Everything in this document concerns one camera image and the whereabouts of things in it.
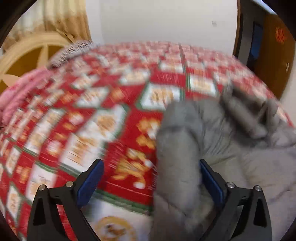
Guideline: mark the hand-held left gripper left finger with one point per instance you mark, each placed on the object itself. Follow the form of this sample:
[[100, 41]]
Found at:
[[89, 183]]

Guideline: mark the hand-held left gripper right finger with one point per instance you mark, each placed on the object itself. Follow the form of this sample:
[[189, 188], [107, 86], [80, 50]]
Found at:
[[211, 183]]

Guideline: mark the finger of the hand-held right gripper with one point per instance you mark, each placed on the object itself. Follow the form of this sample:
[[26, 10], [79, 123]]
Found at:
[[242, 111]]

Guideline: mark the grey puffer jacket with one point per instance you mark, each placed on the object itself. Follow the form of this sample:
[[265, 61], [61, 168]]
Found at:
[[180, 139]]

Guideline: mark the brown wooden door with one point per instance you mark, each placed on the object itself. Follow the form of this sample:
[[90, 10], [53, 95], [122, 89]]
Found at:
[[270, 60]]

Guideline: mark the red printed blanket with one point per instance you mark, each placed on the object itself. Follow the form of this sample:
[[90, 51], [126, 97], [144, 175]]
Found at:
[[92, 115]]

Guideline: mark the red door decoration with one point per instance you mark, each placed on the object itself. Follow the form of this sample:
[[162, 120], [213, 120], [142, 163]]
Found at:
[[280, 34]]

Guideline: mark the pink cloth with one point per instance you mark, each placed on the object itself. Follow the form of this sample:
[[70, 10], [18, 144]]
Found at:
[[23, 88]]

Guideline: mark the striped cloth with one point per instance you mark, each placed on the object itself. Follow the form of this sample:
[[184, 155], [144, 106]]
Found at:
[[69, 51]]

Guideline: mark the cream wooden headboard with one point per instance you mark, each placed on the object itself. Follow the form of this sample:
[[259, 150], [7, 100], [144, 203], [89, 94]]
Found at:
[[23, 55]]

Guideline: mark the beige curtain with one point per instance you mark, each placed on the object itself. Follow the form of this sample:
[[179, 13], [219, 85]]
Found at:
[[64, 18]]

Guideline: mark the small wall hook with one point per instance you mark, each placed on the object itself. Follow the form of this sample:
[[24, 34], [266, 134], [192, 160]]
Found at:
[[214, 23]]

